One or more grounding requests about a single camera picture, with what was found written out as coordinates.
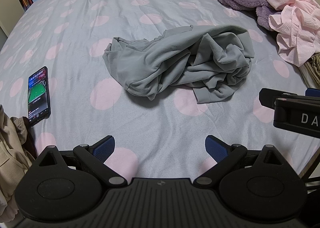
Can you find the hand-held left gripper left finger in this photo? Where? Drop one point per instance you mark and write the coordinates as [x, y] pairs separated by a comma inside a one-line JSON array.
[[105, 146]]

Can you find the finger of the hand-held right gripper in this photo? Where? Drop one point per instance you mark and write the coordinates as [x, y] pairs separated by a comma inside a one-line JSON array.
[[287, 113], [313, 92]]

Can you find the light pink garment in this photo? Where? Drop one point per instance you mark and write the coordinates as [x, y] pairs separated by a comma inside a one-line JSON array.
[[295, 33]]

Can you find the grey tank top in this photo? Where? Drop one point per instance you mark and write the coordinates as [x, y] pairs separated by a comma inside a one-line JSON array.
[[175, 60]]

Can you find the brown striped cloth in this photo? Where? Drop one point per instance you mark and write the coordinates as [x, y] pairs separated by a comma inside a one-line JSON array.
[[313, 70]]

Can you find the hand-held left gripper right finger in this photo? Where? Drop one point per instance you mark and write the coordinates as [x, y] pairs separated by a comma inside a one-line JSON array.
[[215, 148]]

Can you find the beige jacket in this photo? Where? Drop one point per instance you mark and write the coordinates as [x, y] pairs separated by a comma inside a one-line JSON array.
[[10, 158]]

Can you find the black smartphone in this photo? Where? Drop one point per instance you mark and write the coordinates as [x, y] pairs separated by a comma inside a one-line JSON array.
[[37, 93]]

